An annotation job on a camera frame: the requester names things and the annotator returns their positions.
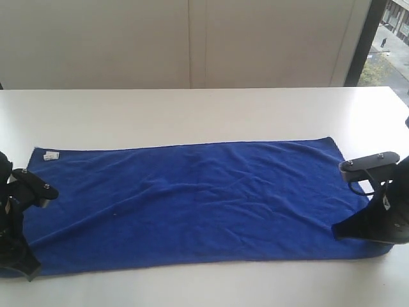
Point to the dark window frame post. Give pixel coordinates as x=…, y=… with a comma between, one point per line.
x=374, y=15

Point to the blue microfiber towel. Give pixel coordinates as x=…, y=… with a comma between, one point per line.
x=217, y=202

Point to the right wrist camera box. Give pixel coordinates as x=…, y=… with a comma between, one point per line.
x=378, y=167

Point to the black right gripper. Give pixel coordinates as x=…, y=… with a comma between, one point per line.
x=391, y=226

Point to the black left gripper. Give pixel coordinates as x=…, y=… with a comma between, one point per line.
x=13, y=243

